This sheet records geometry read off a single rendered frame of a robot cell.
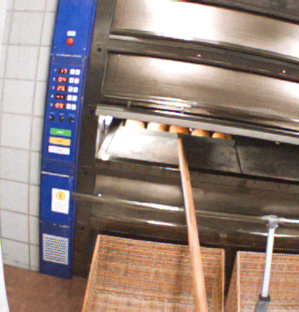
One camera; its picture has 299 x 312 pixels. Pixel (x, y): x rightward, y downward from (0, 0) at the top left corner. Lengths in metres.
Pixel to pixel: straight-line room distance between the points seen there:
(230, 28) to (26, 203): 1.16
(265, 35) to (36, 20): 0.94
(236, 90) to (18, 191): 1.04
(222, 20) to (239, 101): 0.34
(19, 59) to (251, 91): 0.96
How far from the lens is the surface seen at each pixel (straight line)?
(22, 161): 2.33
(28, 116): 2.26
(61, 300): 2.33
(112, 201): 1.89
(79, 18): 2.11
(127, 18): 2.11
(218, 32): 2.10
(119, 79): 2.14
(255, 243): 2.39
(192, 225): 1.69
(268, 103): 2.16
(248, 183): 2.26
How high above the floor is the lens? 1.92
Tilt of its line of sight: 18 degrees down
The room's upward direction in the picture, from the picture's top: 7 degrees clockwise
